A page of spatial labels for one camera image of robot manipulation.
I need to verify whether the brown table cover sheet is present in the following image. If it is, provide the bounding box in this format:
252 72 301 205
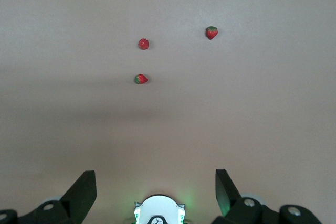
0 0 336 224

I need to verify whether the red strawberry with green cap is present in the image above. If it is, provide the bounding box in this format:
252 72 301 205
205 26 219 40
134 73 149 86

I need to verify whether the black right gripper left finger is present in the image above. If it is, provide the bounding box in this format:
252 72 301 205
0 170 98 224

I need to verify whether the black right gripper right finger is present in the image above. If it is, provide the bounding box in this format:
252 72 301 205
211 168 323 224

